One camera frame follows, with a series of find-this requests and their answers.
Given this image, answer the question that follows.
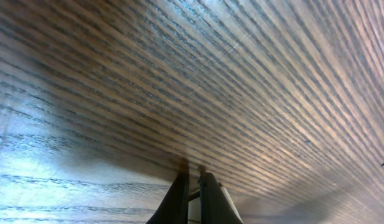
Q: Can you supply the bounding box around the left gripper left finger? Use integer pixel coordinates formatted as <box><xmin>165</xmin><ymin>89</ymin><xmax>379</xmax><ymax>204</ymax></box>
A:
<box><xmin>146</xmin><ymin>172</ymin><xmax>189</xmax><ymax>224</ymax></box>

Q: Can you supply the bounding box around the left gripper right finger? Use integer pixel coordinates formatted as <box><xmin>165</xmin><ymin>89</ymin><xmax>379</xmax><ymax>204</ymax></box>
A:
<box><xmin>200</xmin><ymin>172</ymin><xmax>242</xmax><ymax>224</ymax></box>

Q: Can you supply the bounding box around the green letter V block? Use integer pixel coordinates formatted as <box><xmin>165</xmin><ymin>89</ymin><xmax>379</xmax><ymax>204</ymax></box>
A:
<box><xmin>187</xmin><ymin>183</ymin><xmax>243</xmax><ymax>224</ymax></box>

